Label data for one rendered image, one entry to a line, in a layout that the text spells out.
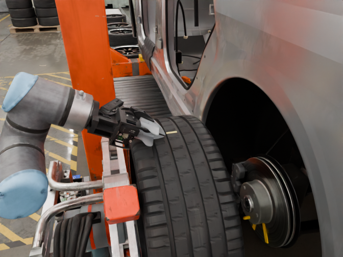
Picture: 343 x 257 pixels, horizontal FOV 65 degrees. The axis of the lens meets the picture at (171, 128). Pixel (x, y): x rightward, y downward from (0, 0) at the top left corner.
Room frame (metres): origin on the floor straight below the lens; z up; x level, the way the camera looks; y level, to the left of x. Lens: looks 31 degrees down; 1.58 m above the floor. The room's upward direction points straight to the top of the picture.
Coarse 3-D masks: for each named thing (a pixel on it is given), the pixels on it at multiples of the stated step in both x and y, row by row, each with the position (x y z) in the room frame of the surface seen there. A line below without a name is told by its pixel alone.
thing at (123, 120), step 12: (96, 108) 0.55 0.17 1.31; (120, 108) 0.60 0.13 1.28; (96, 120) 0.52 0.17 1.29; (108, 120) 0.55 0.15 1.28; (120, 120) 0.54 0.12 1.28; (132, 120) 0.56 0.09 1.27; (96, 132) 0.53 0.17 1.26; (108, 132) 0.55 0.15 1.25; (120, 132) 0.55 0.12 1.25; (132, 132) 0.55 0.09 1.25
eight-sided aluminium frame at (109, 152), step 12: (108, 144) 0.70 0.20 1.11; (120, 144) 0.69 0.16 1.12; (108, 156) 0.63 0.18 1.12; (120, 156) 0.63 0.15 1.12; (108, 168) 0.57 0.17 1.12; (120, 168) 0.57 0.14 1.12; (108, 180) 0.52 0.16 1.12; (120, 180) 0.52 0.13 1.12; (132, 228) 0.44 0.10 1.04; (132, 240) 0.42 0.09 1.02; (120, 252) 0.67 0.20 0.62; (132, 252) 0.40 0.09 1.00
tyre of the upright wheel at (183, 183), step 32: (192, 128) 0.69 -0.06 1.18; (128, 160) 0.89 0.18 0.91; (160, 160) 0.55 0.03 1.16; (192, 160) 0.56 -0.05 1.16; (160, 192) 0.48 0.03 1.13; (192, 192) 0.48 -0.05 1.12; (224, 192) 0.49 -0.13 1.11; (160, 224) 0.42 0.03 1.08; (192, 224) 0.43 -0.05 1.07; (224, 224) 0.44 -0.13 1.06; (160, 256) 0.38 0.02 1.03; (192, 256) 0.39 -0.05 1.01; (224, 256) 0.40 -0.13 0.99
